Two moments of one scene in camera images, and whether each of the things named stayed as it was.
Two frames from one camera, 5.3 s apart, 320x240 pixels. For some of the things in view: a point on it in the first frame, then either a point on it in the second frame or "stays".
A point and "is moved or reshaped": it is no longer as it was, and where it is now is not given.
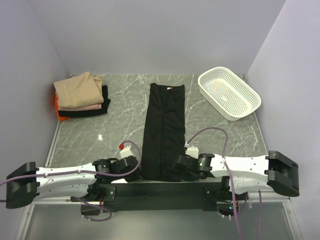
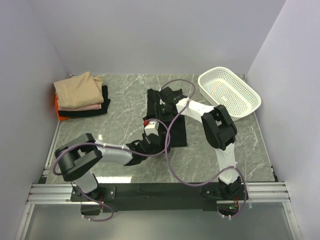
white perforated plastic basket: x=226 y=94 stays
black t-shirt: x=165 y=134 is moved or reshaped
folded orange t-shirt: x=60 y=118 stays
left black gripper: x=137 y=175 → x=161 y=147
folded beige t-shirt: x=81 y=91 stays
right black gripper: x=185 y=177 → x=170 y=118
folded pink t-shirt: x=98 y=106 stays
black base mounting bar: x=195 y=196 stays
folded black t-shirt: x=103 y=110 stays
